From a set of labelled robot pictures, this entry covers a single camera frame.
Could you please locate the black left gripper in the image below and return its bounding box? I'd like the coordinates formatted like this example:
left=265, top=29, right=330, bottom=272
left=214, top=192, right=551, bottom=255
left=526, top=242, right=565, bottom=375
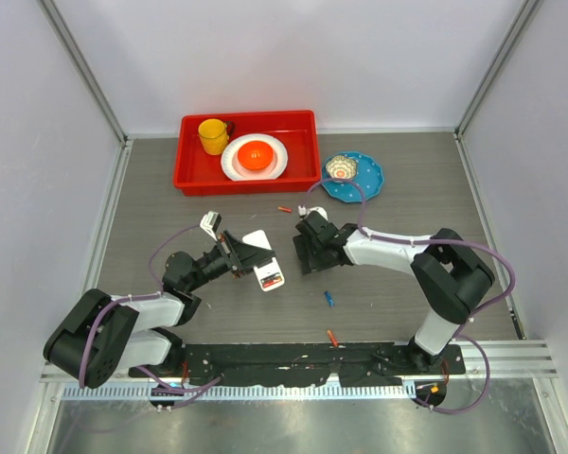
left=186, top=231, right=275, bottom=292

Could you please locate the white red remote control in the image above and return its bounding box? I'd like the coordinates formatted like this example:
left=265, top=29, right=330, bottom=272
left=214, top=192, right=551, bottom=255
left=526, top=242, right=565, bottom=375
left=242, top=230, right=285, bottom=292

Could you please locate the black AAA battery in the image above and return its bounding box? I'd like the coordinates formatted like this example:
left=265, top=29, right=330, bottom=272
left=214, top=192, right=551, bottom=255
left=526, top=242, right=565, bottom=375
left=261, top=274, right=282, bottom=283

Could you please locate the red AAA battery front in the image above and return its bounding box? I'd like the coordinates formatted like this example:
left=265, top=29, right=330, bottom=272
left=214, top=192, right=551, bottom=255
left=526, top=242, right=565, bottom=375
left=262, top=278, right=284, bottom=288

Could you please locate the red orange AAA battery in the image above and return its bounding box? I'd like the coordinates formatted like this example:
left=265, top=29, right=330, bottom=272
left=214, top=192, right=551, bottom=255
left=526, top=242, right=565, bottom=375
left=327, top=329, right=339, bottom=348

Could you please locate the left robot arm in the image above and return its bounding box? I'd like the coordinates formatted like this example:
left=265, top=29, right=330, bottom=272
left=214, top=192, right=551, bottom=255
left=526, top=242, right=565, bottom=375
left=43, top=230, right=284, bottom=389

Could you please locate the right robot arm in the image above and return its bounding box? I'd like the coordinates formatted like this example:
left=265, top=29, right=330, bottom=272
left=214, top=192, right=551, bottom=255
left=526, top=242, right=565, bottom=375
left=293, top=206, right=495, bottom=374

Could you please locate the blue AAA battery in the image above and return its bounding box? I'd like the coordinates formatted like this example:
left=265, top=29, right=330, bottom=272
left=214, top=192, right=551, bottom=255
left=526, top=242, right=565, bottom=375
left=324, top=291, right=335, bottom=307

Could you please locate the small patterned bowl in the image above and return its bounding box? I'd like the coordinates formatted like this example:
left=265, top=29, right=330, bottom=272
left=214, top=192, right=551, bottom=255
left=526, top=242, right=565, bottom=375
left=325, top=155, right=358, bottom=180

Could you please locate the white plate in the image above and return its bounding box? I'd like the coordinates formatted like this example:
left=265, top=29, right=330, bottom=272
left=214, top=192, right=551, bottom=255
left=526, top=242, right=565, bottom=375
left=221, top=133, right=288, bottom=181

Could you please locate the blue polka dot plate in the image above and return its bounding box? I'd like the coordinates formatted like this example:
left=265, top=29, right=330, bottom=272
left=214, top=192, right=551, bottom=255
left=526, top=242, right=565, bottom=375
left=322, top=151, right=385, bottom=203

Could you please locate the orange bowl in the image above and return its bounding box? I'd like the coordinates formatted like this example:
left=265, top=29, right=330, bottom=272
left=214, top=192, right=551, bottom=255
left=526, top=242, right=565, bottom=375
left=237, top=140, right=275, bottom=171

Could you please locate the red plastic bin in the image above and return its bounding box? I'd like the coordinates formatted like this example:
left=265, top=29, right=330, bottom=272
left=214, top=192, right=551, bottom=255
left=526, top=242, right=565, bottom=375
left=172, top=110, right=321, bottom=197

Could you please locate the yellow cup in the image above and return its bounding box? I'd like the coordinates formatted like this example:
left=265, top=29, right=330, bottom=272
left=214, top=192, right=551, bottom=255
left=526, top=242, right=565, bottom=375
left=198, top=118, right=235, bottom=156

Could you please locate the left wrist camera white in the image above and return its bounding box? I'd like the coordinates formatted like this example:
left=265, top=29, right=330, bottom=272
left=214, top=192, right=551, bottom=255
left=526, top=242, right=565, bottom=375
left=199, top=211, right=222, bottom=241

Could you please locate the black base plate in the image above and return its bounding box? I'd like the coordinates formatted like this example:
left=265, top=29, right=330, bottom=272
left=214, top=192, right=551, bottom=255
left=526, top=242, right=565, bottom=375
left=148, top=342, right=466, bottom=388

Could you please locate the white cable duct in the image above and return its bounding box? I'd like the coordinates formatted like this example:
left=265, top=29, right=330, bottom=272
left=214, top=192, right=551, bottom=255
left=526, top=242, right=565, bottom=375
left=61, top=380, right=416, bottom=402

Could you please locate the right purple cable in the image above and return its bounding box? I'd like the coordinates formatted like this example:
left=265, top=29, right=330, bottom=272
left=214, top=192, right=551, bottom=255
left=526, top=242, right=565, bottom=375
left=307, top=179, right=518, bottom=415

